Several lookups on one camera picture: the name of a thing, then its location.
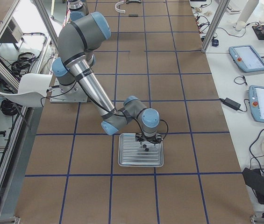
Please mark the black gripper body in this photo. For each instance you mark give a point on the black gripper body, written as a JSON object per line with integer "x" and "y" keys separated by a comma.
{"x": 148, "y": 140}

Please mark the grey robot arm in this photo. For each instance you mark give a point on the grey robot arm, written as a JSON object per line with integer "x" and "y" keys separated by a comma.
{"x": 78, "y": 9}
{"x": 84, "y": 35}

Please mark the black power adapter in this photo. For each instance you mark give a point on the black power adapter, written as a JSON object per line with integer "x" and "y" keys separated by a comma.
{"x": 232, "y": 104}

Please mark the upper blue teach pendant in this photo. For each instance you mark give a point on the upper blue teach pendant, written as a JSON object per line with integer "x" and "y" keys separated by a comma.
{"x": 246, "y": 58}

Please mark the white plastic chair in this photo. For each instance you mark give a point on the white plastic chair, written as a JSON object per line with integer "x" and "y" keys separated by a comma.
{"x": 31, "y": 92}

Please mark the black bag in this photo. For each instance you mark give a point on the black bag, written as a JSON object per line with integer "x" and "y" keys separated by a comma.
{"x": 254, "y": 180}

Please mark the black brake pad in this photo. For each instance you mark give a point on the black brake pad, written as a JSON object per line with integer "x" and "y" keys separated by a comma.
{"x": 133, "y": 15}

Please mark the green curved brake shoe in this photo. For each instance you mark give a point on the green curved brake shoe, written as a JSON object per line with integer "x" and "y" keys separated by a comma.
{"x": 133, "y": 1}

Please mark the white curved plastic part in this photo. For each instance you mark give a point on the white curved plastic part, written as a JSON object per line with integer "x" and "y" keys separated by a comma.
{"x": 117, "y": 7}

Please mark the white cylinder stand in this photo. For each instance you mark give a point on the white cylinder stand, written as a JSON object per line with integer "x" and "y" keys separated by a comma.
{"x": 245, "y": 14}

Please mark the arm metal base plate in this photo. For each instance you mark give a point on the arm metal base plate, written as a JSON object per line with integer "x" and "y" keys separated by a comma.
{"x": 68, "y": 91}

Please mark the aluminium frame post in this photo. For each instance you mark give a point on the aluminium frame post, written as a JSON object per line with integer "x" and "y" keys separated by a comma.
{"x": 214, "y": 24}

